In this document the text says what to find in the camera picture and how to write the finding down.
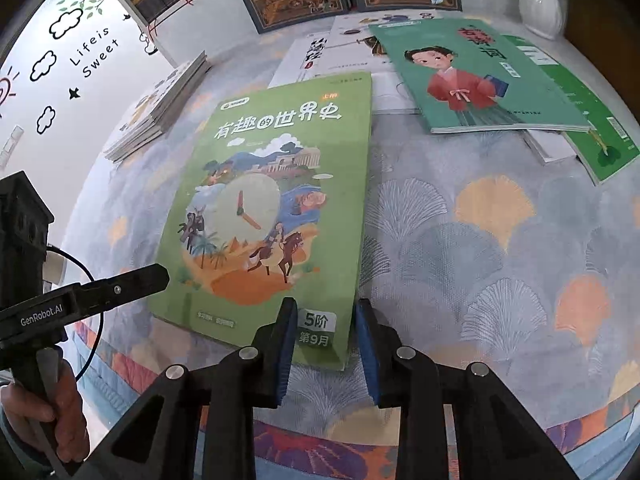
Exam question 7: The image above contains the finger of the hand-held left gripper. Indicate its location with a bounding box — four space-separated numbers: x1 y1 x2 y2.
74 265 171 318

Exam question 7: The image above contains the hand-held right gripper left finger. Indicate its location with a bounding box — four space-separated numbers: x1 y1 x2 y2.
75 297 299 480

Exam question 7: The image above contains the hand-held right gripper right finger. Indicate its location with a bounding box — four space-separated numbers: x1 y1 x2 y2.
353 298 581 480

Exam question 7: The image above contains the stack of thin books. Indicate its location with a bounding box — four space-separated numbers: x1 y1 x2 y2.
103 50 213 164

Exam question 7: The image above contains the light green clock cover book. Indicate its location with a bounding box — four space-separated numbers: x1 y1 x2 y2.
149 71 375 372

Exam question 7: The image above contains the dark green cover book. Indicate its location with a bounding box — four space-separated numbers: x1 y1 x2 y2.
500 34 640 187

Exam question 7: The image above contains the person's left forearm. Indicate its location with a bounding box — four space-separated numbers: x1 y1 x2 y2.
0 407 51 480

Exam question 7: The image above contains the person's left hand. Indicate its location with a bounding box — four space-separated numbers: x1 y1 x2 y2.
0 360 92 465

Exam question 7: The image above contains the white flower outline book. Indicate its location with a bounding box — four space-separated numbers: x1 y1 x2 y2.
371 70 422 114

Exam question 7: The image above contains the white bookcase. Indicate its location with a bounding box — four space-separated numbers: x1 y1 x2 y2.
112 0 261 68

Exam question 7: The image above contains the small white book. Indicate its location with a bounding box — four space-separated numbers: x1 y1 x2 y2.
521 127 587 164

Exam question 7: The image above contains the teal girl cover book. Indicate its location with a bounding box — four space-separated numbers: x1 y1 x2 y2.
368 17 592 135

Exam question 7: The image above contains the white brown figure book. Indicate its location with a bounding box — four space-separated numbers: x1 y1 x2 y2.
330 9 437 68

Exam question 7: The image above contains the white ceramic vase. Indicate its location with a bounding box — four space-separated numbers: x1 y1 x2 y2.
518 0 565 41

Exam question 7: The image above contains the black cable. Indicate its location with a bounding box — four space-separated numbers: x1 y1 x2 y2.
46 245 107 381

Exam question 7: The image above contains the white wall switch panel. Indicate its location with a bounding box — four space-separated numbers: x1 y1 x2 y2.
0 125 25 171

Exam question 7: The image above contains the black cloud wall sticker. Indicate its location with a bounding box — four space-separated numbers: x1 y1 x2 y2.
29 49 58 82
50 9 87 40
35 106 58 134

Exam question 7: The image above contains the black lettering wall sticker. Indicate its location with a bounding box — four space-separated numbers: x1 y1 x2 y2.
69 26 122 80

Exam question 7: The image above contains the red sun wall sticker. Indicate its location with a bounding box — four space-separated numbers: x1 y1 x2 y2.
0 66 20 120

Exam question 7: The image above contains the bear outline wall sticker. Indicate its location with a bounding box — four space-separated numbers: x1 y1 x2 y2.
136 29 160 57

